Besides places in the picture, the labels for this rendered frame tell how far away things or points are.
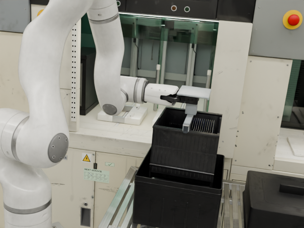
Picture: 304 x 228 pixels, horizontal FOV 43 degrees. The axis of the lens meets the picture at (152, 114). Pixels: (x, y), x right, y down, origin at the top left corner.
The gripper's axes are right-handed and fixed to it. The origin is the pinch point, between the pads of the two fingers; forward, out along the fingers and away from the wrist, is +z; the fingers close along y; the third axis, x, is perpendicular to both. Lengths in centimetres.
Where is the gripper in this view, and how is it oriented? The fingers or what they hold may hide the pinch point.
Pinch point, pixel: (192, 97)
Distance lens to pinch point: 125.4
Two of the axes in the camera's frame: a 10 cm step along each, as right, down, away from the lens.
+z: 9.8, 1.3, -1.7
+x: 0.8, -9.5, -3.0
